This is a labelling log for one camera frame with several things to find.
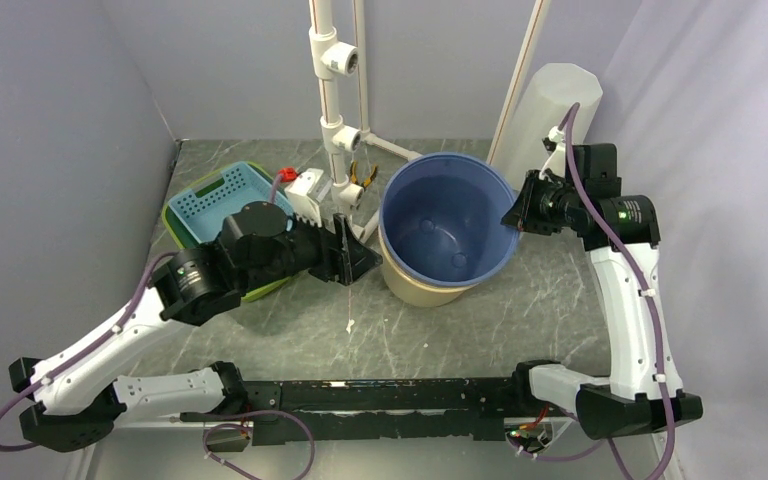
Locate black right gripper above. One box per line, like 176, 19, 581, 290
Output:
502, 169, 583, 235

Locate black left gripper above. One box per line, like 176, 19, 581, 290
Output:
240, 203, 382, 293

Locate blue and cream bucket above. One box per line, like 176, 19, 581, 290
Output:
379, 152, 519, 288

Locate white octagonal plastic container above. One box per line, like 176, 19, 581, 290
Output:
490, 63, 603, 191

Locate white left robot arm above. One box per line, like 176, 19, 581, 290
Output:
9, 201, 382, 452

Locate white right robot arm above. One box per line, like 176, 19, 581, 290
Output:
501, 143, 704, 440

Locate cream yellow outer bucket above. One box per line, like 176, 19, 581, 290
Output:
380, 243, 472, 308

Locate teal perforated plastic basket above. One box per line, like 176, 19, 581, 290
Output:
167, 161, 299, 246

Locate black base bar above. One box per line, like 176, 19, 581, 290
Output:
178, 377, 574, 455

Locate green plastic tray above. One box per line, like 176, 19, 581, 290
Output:
161, 161, 293, 304

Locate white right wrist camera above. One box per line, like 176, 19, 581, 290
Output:
538, 126, 567, 180

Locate yellow handled pliers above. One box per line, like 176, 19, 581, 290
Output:
349, 160, 379, 189

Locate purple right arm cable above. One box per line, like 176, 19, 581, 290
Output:
506, 102, 678, 480

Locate white PVC pipe frame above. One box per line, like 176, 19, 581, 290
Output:
307, 0, 554, 243

